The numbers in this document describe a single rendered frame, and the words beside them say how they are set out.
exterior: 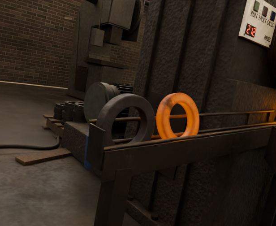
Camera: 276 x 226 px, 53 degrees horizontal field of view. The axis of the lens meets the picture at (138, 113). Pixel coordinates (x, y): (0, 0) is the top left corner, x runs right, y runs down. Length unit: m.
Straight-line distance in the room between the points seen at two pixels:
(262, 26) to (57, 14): 6.16
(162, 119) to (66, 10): 6.56
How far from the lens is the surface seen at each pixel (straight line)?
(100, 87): 2.19
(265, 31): 1.47
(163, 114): 0.89
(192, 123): 1.00
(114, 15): 5.52
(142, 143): 0.79
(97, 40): 5.30
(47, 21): 7.12
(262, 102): 1.50
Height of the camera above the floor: 0.84
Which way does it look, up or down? 9 degrees down
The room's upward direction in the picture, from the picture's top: 11 degrees clockwise
